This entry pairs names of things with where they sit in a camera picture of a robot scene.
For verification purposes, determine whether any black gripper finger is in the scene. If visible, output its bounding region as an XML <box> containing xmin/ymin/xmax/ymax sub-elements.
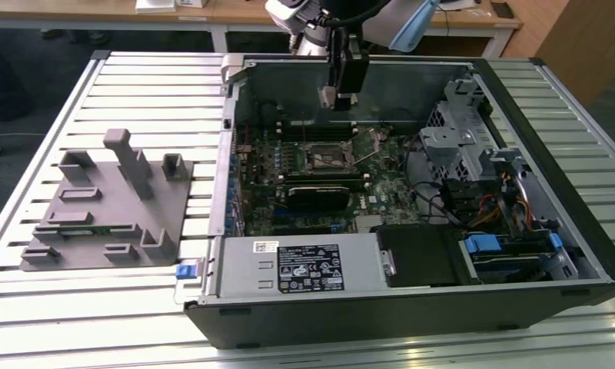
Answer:
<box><xmin>336</xmin><ymin>52</ymin><xmax>369</xmax><ymax>112</ymax></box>
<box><xmin>327</xmin><ymin>28</ymin><xmax>347</xmax><ymax>88</ymax></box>

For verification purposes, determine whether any CPU socket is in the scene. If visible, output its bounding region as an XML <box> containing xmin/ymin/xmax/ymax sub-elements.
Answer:
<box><xmin>297</xmin><ymin>140</ymin><xmax>363</xmax><ymax>175</ymax></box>

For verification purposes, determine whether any black RAM slot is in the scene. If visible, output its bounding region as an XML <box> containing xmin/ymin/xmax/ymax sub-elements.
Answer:
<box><xmin>280</xmin><ymin>121</ymin><xmax>356</xmax><ymax>132</ymax></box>
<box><xmin>285</xmin><ymin>177</ymin><xmax>365</xmax><ymax>185</ymax></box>
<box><xmin>281</xmin><ymin>129</ymin><xmax>356</xmax><ymax>141</ymax></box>
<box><xmin>285</xmin><ymin>172</ymin><xmax>364</xmax><ymax>179</ymax></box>

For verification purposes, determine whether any grey case latch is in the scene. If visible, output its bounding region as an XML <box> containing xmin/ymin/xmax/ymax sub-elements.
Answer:
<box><xmin>218</xmin><ymin>53</ymin><xmax>248</xmax><ymax>85</ymax></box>

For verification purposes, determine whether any silver metal drive cage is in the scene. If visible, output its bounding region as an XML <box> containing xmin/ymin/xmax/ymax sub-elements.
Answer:
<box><xmin>417</xmin><ymin>78</ymin><xmax>496</xmax><ymax>184</ymax></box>

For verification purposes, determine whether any green motherboard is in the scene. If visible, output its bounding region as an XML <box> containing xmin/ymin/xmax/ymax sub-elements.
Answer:
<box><xmin>232</xmin><ymin>122</ymin><xmax>424</xmax><ymax>238</ymax></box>

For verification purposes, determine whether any black graphics card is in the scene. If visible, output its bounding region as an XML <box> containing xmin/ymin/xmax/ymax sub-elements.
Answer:
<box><xmin>285</xmin><ymin>185</ymin><xmax>351</xmax><ymax>211</ymax></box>

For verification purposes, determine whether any silver chipset heatsink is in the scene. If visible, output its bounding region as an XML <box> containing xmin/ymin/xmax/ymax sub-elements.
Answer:
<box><xmin>355</xmin><ymin>214</ymin><xmax>385</xmax><ymax>232</ymax></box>

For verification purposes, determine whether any wooden cabinet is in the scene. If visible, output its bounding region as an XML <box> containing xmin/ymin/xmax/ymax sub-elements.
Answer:
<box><xmin>501</xmin><ymin>0</ymin><xmax>615</xmax><ymax>108</ymax></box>

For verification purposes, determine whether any wooden desk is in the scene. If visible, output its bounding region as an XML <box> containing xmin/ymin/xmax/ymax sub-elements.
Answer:
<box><xmin>0</xmin><ymin>0</ymin><xmax>524</xmax><ymax>58</ymax></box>

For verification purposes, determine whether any hard disk in blue carrier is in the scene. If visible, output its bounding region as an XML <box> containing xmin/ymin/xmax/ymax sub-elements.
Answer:
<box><xmin>459</xmin><ymin>232</ymin><xmax>563</xmax><ymax>285</ymax></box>

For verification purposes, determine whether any grey power supply unit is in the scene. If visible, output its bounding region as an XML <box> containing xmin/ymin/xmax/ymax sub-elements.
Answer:
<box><xmin>214</xmin><ymin>236</ymin><xmax>392</xmax><ymax>300</ymax></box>

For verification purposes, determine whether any grey parts rack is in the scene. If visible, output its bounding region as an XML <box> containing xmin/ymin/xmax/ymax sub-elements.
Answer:
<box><xmin>18</xmin><ymin>128</ymin><xmax>194</xmax><ymax>273</ymax></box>

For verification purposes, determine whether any blue case latch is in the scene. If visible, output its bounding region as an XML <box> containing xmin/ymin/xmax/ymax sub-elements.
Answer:
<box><xmin>174</xmin><ymin>261</ymin><xmax>198</xmax><ymax>280</ymax></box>

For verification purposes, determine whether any black PC case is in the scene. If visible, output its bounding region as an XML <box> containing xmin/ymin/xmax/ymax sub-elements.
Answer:
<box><xmin>172</xmin><ymin>52</ymin><xmax>615</xmax><ymax>351</ymax></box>

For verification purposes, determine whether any green RAM stick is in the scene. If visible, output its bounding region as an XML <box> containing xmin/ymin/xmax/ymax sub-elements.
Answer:
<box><xmin>35</xmin><ymin>225</ymin><xmax>134</xmax><ymax>236</ymax></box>

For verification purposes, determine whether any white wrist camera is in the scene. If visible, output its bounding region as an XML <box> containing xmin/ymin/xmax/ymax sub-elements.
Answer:
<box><xmin>264</xmin><ymin>0</ymin><xmax>316</xmax><ymax>31</ymax></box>

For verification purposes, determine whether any yellow red wire bundle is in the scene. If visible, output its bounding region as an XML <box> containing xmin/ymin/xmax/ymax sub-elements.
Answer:
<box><xmin>465</xmin><ymin>172</ymin><xmax>539</xmax><ymax>234</ymax></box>

